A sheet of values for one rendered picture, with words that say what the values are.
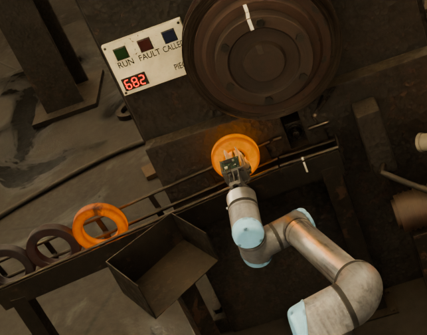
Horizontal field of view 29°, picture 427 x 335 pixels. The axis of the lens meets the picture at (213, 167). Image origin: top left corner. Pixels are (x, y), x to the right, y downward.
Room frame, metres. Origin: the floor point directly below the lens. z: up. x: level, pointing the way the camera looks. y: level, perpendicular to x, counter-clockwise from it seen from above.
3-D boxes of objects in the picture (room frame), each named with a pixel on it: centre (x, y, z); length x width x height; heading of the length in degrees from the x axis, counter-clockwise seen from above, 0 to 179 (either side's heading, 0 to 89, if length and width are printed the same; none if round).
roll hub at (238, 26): (2.16, -0.26, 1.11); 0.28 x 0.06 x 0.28; 79
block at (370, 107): (2.22, -0.51, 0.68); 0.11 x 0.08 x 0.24; 169
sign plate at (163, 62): (2.43, 0.04, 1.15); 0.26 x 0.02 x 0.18; 79
